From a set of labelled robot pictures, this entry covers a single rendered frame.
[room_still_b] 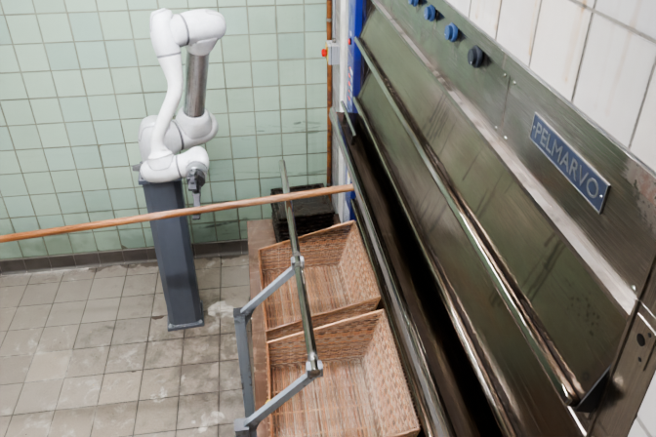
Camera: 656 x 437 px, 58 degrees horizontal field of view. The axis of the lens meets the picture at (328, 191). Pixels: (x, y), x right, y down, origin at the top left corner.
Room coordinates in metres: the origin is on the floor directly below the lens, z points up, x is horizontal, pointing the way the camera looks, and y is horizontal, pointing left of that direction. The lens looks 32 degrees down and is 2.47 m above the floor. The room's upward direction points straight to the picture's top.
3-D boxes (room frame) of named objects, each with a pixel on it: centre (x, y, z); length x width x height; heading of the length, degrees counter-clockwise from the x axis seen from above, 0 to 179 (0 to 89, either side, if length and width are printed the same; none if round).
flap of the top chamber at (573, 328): (1.48, -0.28, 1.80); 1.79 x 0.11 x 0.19; 8
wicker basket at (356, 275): (2.02, 0.06, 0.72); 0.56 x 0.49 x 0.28; 9
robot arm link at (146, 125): (2.56, 0.83, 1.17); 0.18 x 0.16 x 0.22; 127
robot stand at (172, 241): (2.55, 0.84, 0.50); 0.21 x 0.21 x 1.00; 13
